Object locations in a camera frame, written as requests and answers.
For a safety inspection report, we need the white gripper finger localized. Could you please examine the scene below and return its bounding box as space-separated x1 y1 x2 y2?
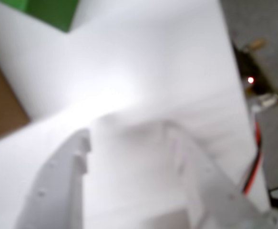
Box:
150 119 273 229
13 127 93 229

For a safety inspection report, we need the green cube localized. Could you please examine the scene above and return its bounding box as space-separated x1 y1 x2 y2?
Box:
21 0 80 33

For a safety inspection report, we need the brown cardboard box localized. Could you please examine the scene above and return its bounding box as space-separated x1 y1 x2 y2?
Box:
0 42 31 146

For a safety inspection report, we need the circuit board with brass standoffs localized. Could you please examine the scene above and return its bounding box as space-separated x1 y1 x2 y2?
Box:
233 38 278 113

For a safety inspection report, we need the red black power wire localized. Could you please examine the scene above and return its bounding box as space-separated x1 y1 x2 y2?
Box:
242 121 264 195

